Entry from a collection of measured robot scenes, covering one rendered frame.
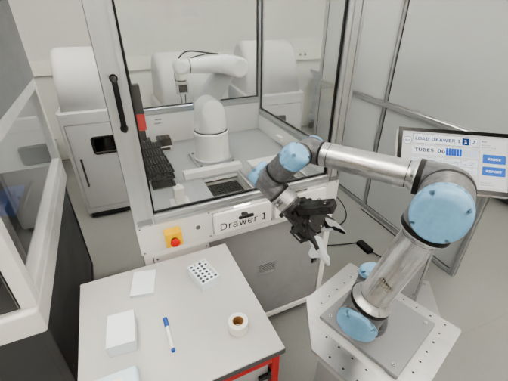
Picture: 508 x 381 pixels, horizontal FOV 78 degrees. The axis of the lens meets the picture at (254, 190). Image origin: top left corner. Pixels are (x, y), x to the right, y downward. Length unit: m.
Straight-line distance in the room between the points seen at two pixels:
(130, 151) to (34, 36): 3.35
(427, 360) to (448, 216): 0.63
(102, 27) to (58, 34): 3.30
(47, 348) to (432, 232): 1.34
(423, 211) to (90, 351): 1.07
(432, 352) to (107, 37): 1.42
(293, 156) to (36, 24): 3.88
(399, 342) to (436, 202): 0.64
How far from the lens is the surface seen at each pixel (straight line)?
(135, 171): 1.25
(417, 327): 1.32
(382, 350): 1.21
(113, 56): 1.14
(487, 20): 2.44
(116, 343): 1.18
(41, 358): 1.54
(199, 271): 1.35
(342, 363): 1.16
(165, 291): 1.34
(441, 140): 1.83
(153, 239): 1.42
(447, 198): 0.73
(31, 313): 1.26
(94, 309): 1.38
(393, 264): 0.86
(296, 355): 2.05
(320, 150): 0.95
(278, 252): 1.77
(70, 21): 4.40
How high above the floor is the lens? 1.73
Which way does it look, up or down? 30 degrees down
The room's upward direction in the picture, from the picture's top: straight up
